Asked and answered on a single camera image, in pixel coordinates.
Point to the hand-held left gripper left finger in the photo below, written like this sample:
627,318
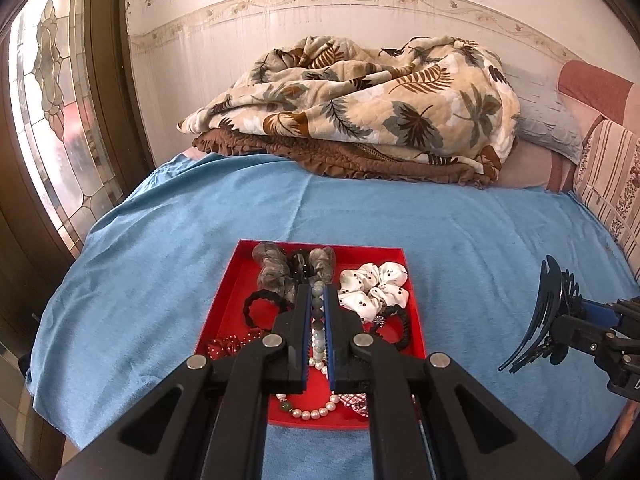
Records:
302,320

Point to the grey pillow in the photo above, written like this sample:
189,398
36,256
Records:
545,115

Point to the white dotted scrunchie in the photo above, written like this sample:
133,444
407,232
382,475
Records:
370,285

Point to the red dotted scrunchie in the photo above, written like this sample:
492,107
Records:
225,346

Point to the striped floral pillow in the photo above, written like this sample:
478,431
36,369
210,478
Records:
610,170

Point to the blue bed sheet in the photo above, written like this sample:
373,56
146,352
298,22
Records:
150,260

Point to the person's right forearm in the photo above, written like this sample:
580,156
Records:
625,430

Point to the grey sheer scrunchie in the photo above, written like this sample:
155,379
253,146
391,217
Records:
272,270

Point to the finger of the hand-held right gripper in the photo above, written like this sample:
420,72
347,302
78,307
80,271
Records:
575,332
600,310

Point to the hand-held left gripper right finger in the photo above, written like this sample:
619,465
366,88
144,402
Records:
330,320

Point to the black hair claw clip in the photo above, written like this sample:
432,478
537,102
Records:
542,305

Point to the red tray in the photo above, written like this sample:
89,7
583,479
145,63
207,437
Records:
235,285

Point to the leaf-print blanket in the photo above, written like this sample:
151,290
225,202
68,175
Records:
375,100

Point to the brown ruffled blanket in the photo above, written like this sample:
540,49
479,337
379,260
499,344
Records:
300,152

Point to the dark wooden door frame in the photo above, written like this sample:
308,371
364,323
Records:
107,85

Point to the pink cushion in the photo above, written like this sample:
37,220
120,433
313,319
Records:
595,85

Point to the stained-glass door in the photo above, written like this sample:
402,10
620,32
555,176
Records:
50,85

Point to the red plaid scrunchie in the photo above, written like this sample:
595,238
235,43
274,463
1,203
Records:
352,401

